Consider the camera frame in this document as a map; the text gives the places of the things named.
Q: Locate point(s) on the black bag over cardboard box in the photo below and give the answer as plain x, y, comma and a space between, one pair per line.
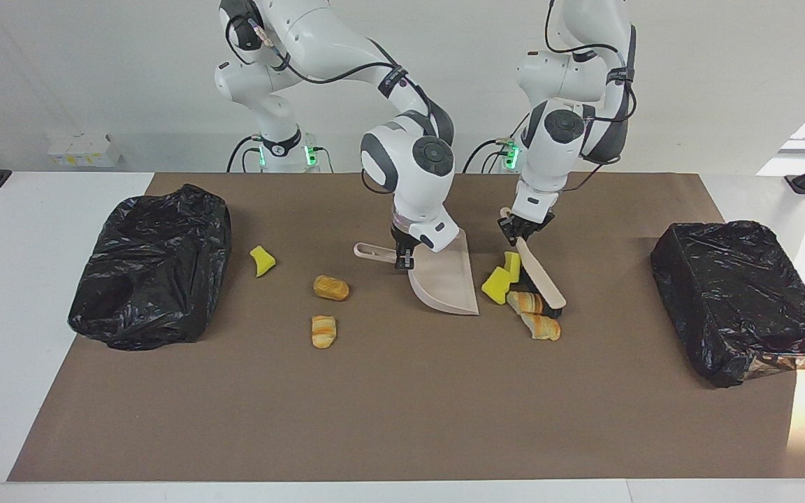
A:
738, 293

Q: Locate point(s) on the brown table mat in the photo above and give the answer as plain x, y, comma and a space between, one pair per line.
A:
402, 433

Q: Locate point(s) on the beige plastic dustpan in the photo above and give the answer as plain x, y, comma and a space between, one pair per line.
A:
448, 286

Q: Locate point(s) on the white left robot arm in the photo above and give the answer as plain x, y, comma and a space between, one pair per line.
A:
563, 140

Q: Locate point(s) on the brown bread roll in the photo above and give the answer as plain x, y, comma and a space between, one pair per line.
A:
331, 287

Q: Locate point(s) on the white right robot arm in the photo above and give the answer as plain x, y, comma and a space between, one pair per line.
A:
409, 175

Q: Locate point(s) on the crumpled black bag bin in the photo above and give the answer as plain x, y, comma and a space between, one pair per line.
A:
151, 272

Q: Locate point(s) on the small yellow sponge wedge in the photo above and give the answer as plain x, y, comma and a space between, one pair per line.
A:
261, 261

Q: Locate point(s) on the yellow sponge piece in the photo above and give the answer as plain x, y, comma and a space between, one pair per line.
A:
495, 286

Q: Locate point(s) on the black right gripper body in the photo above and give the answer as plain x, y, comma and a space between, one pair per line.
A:
404, 246

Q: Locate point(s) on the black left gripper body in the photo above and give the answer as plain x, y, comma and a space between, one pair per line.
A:
532, 223

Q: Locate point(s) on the white wall socket boxes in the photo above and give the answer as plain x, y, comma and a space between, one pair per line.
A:
84, 150

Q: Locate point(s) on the beige hand brush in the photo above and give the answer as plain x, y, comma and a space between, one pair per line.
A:
542, 279

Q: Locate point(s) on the striped croissant piece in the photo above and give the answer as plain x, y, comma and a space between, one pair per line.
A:
323, 331
541, 327
525, 302

